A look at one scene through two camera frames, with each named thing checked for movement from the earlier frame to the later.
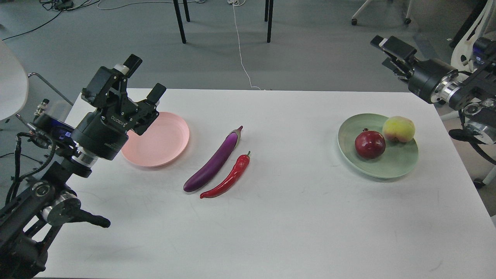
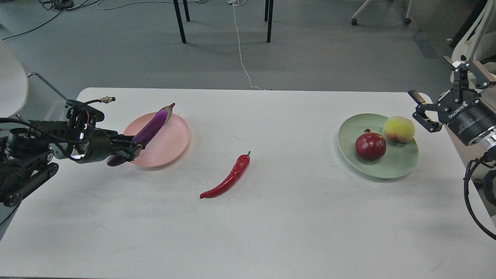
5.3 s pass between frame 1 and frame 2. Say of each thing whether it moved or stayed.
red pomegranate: stayed
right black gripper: moved
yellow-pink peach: stayed
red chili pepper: stayed
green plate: stayed
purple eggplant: moved
